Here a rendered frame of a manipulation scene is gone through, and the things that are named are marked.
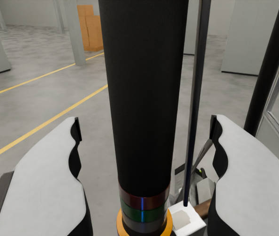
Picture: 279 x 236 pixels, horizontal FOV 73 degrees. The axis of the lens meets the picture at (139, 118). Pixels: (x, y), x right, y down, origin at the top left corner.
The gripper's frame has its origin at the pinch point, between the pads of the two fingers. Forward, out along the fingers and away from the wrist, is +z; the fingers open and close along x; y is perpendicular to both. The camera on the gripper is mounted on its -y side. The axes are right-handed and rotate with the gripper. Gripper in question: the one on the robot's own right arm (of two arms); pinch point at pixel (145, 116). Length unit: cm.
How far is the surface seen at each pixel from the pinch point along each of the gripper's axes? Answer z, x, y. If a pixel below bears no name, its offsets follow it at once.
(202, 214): 0.4, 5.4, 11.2
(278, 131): 88, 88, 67
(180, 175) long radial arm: 42, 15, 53
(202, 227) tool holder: -0.9, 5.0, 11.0
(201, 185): 34, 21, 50
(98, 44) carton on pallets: 784, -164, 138
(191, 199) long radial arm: 29, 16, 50
